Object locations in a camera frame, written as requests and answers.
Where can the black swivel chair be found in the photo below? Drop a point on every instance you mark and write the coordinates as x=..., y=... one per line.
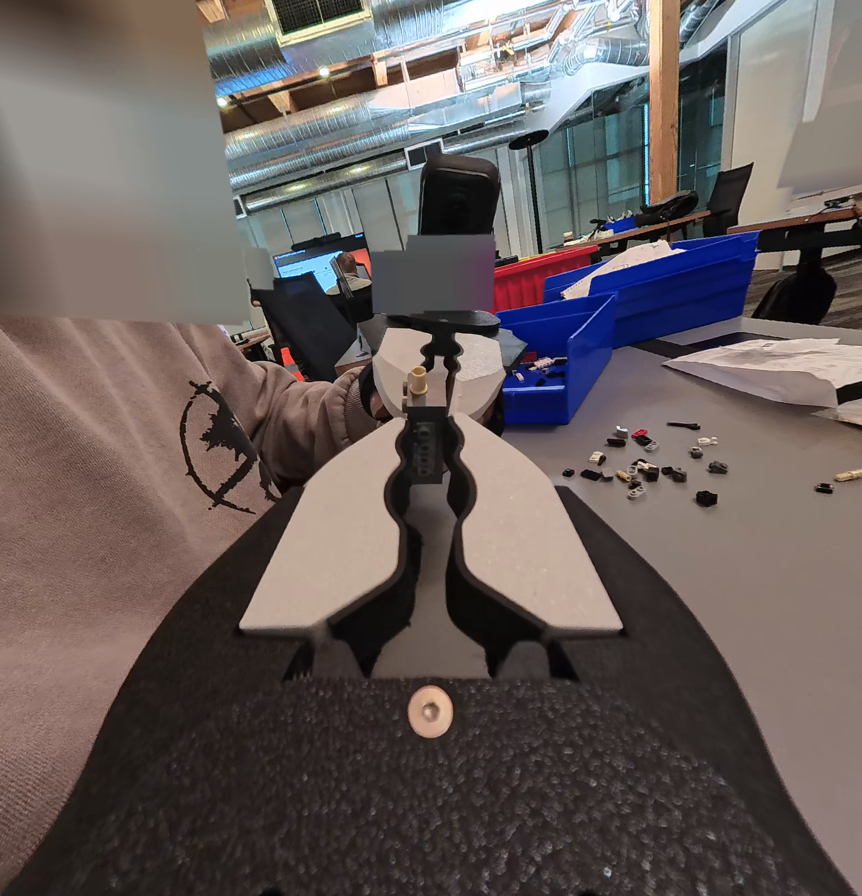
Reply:
x=728, y=196

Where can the brown-topped office table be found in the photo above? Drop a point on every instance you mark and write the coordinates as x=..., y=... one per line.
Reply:
x=802, y=224

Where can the person's beige sweatshirt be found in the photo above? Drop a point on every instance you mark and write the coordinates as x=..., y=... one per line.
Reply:
x=88, y=525

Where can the silver ventilation ducts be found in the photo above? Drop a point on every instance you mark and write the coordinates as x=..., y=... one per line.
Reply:
x=298, y=133

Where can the grey desk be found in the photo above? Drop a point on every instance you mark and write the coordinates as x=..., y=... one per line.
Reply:
x=718, y=560

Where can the dark grey brick assembly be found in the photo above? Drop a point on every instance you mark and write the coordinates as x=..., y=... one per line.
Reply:
x=425, y=476

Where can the tan toy connector pin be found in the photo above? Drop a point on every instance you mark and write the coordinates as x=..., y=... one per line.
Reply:
x=418, y=381

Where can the red plastic bin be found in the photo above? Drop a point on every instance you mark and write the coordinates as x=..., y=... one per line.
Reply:
x=529, y=280

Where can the black mesh chair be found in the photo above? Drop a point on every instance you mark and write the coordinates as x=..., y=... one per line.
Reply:
x=305, y=329

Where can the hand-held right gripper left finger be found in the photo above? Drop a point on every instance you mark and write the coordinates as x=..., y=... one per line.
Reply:
x=319, y=553

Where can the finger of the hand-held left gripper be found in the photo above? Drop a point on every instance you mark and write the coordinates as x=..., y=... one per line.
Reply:
x=480, y=378
x=392, y=371

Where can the person's left hand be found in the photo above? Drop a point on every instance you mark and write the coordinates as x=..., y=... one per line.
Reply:
x=373, y=404

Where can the scattered small toy bricks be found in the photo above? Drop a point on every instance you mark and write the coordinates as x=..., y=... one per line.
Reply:
x=707, y=498

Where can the computer monitor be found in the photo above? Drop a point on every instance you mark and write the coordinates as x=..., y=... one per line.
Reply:
x=312, y=269

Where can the black bag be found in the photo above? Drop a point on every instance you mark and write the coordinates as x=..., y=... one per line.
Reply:
x=669, y=206

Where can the black backpack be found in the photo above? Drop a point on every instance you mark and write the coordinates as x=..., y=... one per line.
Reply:
x=795, y=294

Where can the wooden post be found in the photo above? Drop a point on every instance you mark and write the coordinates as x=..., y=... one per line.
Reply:
x=663, y=105

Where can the white printed sheet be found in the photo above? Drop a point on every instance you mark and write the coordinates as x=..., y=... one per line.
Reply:
x=634, y=262

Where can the person's left forearm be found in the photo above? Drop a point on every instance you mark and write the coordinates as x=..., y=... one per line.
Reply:
x=298, y=420

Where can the orange-edged office table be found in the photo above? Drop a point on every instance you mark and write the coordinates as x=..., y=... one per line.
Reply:
x=648, y=234

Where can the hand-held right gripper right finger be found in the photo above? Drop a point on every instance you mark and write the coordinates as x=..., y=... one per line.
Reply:
x=536, y=553

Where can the black floor lamp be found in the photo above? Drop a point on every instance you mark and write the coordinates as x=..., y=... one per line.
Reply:
x=536, y=182

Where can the white printed paper bag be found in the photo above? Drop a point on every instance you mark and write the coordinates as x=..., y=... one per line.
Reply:
x=767, y=371

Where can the heap of toy bricks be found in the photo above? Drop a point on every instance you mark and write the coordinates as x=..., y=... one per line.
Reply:
x=543, y=367

